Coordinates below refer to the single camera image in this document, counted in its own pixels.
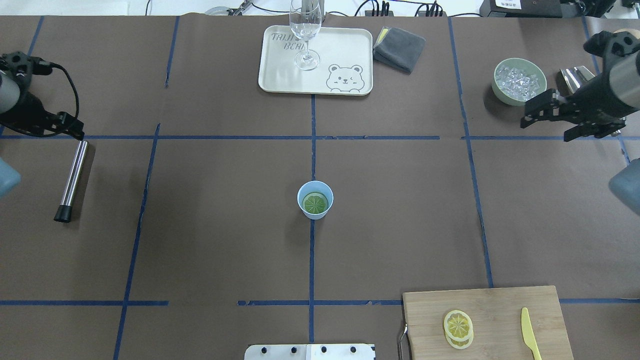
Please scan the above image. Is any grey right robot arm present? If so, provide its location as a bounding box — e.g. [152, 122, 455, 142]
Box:
[519, 52, 640, 142]

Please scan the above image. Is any lemon slice on board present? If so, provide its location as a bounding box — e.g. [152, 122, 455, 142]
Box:
[443, 309, 474, 350]

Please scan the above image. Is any lemon slice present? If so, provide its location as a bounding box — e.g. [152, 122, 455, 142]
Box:
[443, 309, 474, 350]
[301, 191, 329, 215]

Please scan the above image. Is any steel ice scoop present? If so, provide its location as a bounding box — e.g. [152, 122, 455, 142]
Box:
[560, 65, 595, 95]

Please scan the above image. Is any green bowl of ice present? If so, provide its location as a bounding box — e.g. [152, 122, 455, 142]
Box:
[491, 57, 547, 107]

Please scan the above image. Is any yellow plastic knife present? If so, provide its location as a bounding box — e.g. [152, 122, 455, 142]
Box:
[520, 307, 542, 360]

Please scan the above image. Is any cream bear serving tray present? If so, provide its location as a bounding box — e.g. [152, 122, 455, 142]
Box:
[257, 25, 374, 96]

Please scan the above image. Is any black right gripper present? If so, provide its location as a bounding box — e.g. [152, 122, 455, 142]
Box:
[519, 70, 628, 142]

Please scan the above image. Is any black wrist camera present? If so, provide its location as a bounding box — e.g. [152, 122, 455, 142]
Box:
[0, 51, 53, 79]
[583, 28, 640, 69]

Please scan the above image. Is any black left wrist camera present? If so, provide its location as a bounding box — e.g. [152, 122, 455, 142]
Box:
[0, 51, 53, 79]

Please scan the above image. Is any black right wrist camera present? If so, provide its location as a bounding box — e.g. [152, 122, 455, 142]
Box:
[583, 28, 640, 69]

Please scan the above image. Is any folded grey cloth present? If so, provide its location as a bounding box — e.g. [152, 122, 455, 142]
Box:
[372, 26, 426, 75]

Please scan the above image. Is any black power strip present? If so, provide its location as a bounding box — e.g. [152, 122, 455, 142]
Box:
[358, 0, 394, 18]

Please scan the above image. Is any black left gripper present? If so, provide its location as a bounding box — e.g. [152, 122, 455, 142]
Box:
[0, 92, 85, 141]

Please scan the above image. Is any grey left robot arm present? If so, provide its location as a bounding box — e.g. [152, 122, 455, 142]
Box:
[0, 71, 85, 141]

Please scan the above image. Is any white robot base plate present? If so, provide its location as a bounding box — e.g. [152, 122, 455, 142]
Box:
[244, 343, 377, 360]

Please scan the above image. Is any wooden cutting board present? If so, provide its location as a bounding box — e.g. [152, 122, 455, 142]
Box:
[402, 285, 574, 360]

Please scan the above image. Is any black box with label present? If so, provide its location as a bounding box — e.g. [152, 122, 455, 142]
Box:
[478, 0, 563, 18]

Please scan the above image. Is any light blue plastic cup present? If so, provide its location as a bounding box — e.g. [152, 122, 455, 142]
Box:
[297, 180, 334, 220]

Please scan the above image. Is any clear wine glass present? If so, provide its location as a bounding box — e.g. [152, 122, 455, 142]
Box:
[289, 0, 323, 71]

